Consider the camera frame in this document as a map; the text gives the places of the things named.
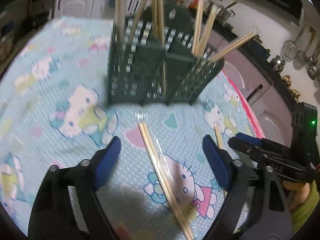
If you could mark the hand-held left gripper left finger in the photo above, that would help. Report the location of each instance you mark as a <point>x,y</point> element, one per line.
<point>110,160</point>

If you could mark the white cabinet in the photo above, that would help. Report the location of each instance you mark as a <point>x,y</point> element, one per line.
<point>75,7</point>

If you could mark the cartoon cat printed blanket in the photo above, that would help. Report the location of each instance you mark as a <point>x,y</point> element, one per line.
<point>50,105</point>

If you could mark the green plastic utensil holder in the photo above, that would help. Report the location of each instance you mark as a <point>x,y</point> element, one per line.
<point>140,80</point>

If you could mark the person's right hand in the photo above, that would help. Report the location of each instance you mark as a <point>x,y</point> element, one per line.
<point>296,187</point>

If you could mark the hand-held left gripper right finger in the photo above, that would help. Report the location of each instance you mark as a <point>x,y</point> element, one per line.
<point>215,160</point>

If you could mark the grey kitchen cabinet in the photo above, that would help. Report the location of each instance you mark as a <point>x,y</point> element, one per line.
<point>270,112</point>

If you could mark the steel pot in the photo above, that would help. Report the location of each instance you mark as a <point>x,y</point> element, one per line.
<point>223,15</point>

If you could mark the pile of ginger roots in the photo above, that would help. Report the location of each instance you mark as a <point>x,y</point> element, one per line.
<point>291,87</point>

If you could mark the person's right forearm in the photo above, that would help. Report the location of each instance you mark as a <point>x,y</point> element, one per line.
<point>307,210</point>

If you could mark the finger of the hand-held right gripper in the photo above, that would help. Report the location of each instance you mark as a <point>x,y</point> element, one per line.
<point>250,140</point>
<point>245,150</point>

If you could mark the steel canister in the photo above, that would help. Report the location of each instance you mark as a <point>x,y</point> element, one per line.
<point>278,63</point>

